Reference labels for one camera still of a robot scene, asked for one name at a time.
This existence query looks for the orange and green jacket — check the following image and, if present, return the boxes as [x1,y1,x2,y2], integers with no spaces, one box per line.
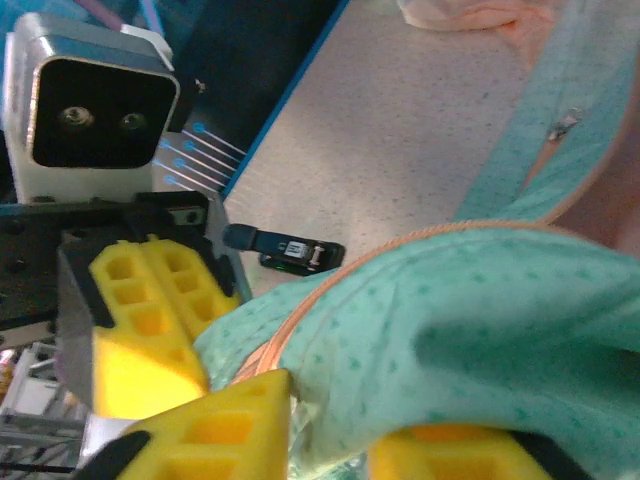
[192,0,640,480]

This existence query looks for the aluminium extrusion rail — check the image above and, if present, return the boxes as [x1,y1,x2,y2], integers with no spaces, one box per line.
[0,339,94,480]

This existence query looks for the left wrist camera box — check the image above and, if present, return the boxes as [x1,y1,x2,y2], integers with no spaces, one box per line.
[2,12,182,204]

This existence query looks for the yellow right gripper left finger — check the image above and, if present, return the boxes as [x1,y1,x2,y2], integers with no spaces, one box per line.
[74,368,295,480]

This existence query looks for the black clip tool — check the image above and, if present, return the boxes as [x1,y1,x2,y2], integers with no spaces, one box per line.
[222,223,347,277]

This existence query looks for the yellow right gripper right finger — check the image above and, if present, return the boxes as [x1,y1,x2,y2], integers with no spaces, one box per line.
[367,423,601,480]

